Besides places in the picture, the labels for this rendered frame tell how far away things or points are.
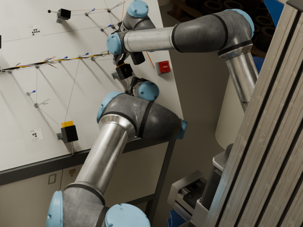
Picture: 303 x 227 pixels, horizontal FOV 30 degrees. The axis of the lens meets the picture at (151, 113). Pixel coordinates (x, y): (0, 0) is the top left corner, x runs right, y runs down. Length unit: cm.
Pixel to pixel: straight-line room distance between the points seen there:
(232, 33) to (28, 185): 111
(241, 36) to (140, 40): 35
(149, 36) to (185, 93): 254
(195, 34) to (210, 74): 299
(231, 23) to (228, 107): 205
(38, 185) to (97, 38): 67
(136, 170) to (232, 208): 141
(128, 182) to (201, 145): 130
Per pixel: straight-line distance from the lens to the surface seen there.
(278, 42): 110
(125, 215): 142
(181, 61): 479
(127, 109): 168
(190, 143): 393
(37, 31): 236
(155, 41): 186
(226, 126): 388
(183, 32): 176
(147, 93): 208
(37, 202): 251
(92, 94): 240
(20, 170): 227
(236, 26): 180
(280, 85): 112
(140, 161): 266
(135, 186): 278
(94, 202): 146
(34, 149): 229
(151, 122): 168
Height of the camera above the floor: 243
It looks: 36 degrees down
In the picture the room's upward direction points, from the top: 14 degrees clockwise
